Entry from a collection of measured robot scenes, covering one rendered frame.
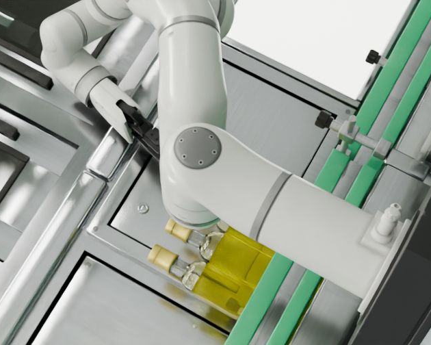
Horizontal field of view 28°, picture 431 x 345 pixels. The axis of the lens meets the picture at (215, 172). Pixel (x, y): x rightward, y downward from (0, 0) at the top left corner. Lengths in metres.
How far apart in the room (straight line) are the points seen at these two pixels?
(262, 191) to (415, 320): 0.23
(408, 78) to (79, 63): 0.59
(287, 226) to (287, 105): 0.71
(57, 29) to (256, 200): 0.64
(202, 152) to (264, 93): 0.70
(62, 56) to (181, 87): 0.50
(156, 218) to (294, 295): 0.41
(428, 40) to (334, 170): 0.35
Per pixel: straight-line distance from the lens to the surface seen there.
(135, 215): 1.64
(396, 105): 1.54
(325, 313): 1.31
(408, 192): 1.37
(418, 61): 1.59
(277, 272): 1.33
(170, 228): 1.48
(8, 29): 1.89
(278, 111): 1.70
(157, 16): 1.18
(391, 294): 0.94
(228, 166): 1.03
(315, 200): 1.02
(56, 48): 1.55
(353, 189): 1.38
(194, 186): 1.03
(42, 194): 1.73
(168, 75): 1.11
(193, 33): 1.13
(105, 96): 1.54
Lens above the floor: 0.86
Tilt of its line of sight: 11 degrees up
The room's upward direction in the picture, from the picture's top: 62 degrees counter-clockwise
